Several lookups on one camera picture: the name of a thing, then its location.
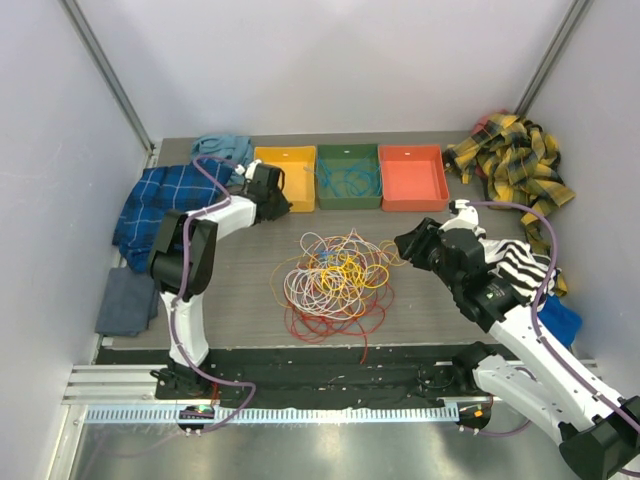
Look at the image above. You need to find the yellow plastic bin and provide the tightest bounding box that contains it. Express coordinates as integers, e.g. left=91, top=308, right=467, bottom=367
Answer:
left=254, top=146, right=317, bottom=213

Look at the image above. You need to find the blue cable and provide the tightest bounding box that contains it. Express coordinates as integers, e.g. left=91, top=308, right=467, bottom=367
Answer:
left=304, top=154, right=361, bottom=200
left=339, top=162, right=382, bottom=200
left=347, top=168, right=382, bottom=199

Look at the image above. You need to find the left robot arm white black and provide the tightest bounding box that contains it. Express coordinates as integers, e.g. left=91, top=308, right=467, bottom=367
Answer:
left=147, top=160, right=292, bottom=399

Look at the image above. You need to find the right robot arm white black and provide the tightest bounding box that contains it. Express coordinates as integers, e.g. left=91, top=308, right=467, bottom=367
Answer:
left=394, top=217, right=639, bottom=479

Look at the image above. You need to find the light blue cloth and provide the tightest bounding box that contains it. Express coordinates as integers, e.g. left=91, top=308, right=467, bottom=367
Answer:
left=190, top=134, right=254, bottom=167

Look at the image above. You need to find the red plastic bin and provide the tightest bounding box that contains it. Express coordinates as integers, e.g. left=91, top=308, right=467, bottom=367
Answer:
left=378, top=145, right=449, bottom=212

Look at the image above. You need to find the black white striped cloth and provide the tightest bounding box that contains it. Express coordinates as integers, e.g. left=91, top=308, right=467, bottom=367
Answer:
left=479, top=237, right=551, bottom=304

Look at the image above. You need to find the green plastic bin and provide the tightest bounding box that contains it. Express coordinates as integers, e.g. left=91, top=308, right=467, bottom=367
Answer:
left=315, top=143, right=382, bottom=210

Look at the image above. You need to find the blue plaid cloth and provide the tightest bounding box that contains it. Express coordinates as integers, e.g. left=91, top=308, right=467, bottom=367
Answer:
left=112, top=157, right=233, bottom=273

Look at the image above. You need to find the yellow plaid shirt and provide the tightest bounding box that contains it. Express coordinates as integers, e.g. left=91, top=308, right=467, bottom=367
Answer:
left=443, top=113, right=577, bottom=296

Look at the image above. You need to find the bright blue cloth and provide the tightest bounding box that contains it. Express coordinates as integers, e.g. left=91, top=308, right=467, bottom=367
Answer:
left=538, top=295, right=583, bottom=348

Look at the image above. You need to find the pink cloth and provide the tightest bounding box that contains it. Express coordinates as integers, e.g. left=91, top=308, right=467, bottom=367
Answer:
left=471, top=109, right=511, bottom=135

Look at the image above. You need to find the grey folded cloth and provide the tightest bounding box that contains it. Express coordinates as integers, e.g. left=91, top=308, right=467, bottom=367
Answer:
left=95, top=267, right=159, bottom=337

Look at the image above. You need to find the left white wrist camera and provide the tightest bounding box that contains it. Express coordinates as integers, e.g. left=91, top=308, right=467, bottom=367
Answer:
left=232, top=159, right=263, bottom=183

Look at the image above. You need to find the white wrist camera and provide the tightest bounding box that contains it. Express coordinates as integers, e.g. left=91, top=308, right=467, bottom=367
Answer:
left=441, top=199, right=486, bottom=238
left=232, top=159, right=263, bottom=183

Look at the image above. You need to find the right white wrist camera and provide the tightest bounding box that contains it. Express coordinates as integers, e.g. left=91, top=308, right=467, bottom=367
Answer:
left=441, top=199, right=486, bottom=238

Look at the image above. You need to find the yellow cable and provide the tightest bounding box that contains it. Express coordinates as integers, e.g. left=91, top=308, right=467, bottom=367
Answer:
left=312, top=239, right=409, bottom=301

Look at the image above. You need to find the orange cable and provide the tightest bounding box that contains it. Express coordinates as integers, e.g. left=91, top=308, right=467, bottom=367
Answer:
left=269, top=239, right=386, bottom=309

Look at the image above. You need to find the white cable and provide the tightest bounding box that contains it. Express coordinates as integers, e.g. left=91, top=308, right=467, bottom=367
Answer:
left=283, top=228, right=391, bottom=319

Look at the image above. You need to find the red cable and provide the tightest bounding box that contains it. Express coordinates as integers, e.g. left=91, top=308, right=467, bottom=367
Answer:
left=283, top=279, right=401, bottom=365

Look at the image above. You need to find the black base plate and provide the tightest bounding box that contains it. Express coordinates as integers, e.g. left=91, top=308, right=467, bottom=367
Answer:
left=154, top=344, right=516, bottom=406

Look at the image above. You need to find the left aluminium frame post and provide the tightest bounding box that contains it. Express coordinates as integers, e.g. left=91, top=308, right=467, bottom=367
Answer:
left=59, top=0, right=155, bottom=156

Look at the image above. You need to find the aluminium frame post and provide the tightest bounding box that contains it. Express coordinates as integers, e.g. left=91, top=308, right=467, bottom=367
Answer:
left=59, top=0, right=155, bottom=156
left=515, top=0, right=594, bottom=116

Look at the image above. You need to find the right aluminium frame post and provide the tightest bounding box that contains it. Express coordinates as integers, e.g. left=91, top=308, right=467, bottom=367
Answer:
left=515, top=0, right=594, bottom=116

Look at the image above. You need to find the slotted cable duct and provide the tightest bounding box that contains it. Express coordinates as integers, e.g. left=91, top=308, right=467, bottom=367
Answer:
left=85, top=403, right=459, bottom=426

